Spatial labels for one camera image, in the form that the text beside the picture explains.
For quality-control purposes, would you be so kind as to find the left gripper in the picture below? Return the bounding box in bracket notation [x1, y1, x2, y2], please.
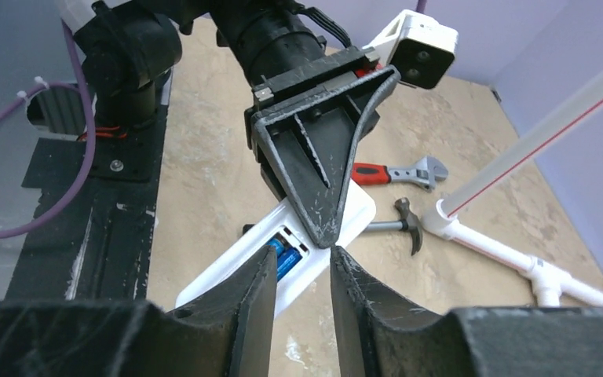
[244, 46, 400, 247]

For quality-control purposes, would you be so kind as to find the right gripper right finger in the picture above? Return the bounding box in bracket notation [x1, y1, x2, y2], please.
[330, 247, 603, 376]

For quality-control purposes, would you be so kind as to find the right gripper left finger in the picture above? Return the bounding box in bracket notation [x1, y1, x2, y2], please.
[0, 247, 276, 376]

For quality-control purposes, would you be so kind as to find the white remote control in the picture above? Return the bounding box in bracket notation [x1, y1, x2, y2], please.
[174, 179, 378, 320]

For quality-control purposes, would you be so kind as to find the blue battery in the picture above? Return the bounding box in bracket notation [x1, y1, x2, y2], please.
[276, 247, 302, 281]
[266, 236, 288, 257]

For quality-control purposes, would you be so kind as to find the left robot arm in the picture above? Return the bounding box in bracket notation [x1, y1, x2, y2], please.
[57, 1, 400, 248]

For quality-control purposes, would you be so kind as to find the red adjustable wrench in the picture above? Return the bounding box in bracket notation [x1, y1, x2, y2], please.
[351, 156, 449, 192]

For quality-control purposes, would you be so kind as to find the black handled hammer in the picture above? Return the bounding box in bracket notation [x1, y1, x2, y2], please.
[242, 196, 425, 257]

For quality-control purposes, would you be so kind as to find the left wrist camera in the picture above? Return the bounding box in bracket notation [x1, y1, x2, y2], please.
[364, 9, 459, 90]

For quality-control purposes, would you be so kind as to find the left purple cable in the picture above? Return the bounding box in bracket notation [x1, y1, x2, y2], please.
[0, 20, 97, 240]

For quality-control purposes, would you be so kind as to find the white pvc pipe frame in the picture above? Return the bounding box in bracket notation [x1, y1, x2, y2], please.
[421, 70, 603, 307]

